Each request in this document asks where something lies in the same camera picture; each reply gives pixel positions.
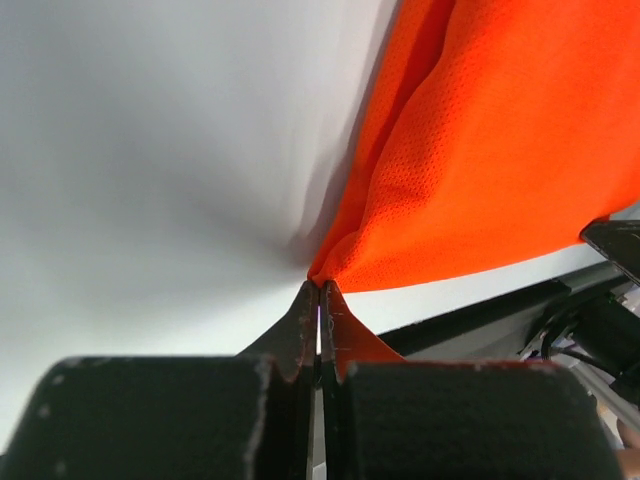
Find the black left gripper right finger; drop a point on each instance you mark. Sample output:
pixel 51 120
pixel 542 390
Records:
pixel 389 418

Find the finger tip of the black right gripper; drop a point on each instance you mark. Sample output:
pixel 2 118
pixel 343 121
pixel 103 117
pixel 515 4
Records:
pixel 618 241

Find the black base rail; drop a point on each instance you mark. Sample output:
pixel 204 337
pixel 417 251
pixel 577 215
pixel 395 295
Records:
pixel 500 327

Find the orange polo t-shirt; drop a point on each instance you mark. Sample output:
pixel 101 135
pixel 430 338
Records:
pixel 496 131

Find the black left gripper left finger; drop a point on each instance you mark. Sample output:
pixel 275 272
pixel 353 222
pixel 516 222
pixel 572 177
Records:
pixel 248 416

